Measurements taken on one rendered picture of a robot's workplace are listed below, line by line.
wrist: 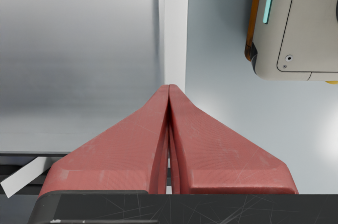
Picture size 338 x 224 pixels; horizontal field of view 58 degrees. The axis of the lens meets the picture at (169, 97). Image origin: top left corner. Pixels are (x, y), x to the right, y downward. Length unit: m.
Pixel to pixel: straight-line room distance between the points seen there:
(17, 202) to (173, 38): 0.38
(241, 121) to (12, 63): 1.31
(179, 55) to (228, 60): 1.03
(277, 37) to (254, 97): 0.52
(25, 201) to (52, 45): 0.29
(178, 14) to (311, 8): 0.75
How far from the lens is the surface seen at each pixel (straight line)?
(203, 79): 1.40
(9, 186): 0.45
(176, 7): 0.32
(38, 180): 0.48
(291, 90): 1.52
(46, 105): 0.41
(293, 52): 1.08
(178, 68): 0.35
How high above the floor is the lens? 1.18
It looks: 55 degrees down
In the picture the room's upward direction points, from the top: 178 degrees counter-clockwise
